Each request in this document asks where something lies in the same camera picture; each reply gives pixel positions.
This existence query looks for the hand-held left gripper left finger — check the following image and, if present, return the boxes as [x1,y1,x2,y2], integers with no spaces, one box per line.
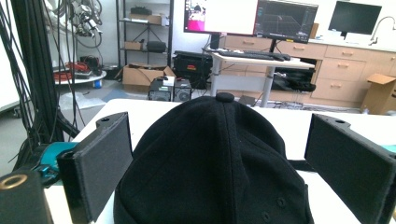
[56,111,134,224]

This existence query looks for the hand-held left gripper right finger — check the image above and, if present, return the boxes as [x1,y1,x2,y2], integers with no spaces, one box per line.
[304,113,396,224]

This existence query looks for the black baseball cap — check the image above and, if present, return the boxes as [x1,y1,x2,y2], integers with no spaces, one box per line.
[113,91,316,224]

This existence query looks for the teal clamp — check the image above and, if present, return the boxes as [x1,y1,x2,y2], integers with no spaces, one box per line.
[32,141,79,188]

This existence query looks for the tall cardboard box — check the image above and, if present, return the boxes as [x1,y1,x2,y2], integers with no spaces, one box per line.
[360,73,396,116]

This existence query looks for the round white table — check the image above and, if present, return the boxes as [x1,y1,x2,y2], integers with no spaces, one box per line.
[53,70,107,90]

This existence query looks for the black computer unit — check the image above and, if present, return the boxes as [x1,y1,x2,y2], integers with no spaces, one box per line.
[148,77,174,103]

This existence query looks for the open cardboard box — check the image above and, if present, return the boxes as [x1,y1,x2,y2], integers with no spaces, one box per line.
[115,63,177,93]

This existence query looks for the wooden drawer cabinet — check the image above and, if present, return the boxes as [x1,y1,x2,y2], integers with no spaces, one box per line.
[219,35,396,108]

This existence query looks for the grey computer unit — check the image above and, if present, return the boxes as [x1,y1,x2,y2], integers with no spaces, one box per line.
[173,77,192,103]

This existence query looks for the white standing desk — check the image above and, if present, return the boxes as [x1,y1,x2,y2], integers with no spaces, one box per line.
[204,49,316,108]

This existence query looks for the black equipment case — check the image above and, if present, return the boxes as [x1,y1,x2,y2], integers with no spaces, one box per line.
[172,49,214,90]

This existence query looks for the chrome faucet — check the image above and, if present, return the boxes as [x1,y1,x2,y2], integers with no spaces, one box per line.
[368,16,396,47]

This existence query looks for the black metal shelf rack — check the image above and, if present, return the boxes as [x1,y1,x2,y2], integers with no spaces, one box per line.
[115,0,175,70]

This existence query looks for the black keyboard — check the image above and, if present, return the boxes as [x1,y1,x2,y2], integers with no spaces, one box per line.
[218,49,291,63]

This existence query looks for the black monitor switched off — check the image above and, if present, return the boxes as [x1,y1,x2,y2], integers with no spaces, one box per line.
[328,0,383,40]

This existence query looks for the monitor with dark screen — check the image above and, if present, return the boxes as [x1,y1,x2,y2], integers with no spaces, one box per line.
[253,0,319,44]

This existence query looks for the monitor with white screen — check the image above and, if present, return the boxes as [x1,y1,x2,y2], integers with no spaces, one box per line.
[183,0,260,36]

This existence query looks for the bundle of black cables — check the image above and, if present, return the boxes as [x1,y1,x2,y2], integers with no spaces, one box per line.
[0,0,104,171]

